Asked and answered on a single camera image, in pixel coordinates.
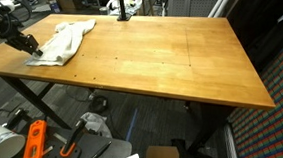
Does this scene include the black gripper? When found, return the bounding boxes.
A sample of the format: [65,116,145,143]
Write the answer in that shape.
[3,28,46,57]

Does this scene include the white cloth towel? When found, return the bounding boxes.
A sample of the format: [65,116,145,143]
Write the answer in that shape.
[24,14,98,71]

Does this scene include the white crumpled cloth pile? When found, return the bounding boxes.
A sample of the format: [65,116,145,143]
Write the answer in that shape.
[105,0,144,19]

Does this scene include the brown cardboard carton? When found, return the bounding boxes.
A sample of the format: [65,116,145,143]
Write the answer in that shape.
[54,0,79,14]

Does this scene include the silver metal bar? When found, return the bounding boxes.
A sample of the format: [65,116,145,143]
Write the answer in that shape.
[52,132,69,145]

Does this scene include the orange level tool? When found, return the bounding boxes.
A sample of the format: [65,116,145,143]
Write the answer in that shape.
[22,118,48,158]

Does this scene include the black vertical pole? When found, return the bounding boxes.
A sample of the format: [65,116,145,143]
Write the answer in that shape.
[114,0,134,23]

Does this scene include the white plastic bag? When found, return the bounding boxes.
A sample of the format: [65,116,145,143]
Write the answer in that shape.
[77,110,116,139]

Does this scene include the white bucket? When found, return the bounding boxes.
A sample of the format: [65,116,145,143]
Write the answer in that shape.
[0,123,28,158]

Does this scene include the black tool board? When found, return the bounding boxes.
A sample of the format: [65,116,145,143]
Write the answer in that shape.
[40,125,135,158]

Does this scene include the blue floor tape strip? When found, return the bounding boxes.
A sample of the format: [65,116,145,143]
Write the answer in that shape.
[125,107,139,144]

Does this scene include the white pegboard panel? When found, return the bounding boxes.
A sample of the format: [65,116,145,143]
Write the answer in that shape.
[165,0,219,19]

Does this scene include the white poles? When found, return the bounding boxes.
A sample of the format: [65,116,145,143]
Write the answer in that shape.
[207,0,235,19]

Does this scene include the black curtain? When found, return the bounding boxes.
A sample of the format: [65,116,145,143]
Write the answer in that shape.
[222,0,283,75]

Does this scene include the black table leg frame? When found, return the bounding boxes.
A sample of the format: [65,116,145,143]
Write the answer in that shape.
[0,74,237,158]

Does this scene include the black coiled floor cable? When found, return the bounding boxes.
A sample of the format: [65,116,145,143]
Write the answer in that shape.
[88,93,110,115]

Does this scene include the orange handled black clamp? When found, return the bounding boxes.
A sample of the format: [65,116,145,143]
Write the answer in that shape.
[58,116,89,158]

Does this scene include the silver aluminium rail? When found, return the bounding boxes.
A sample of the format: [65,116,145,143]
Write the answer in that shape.
[221,122,247,158]

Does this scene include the colourful woven wall curtain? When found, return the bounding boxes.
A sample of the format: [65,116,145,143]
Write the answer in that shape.
[224,19,283,158]

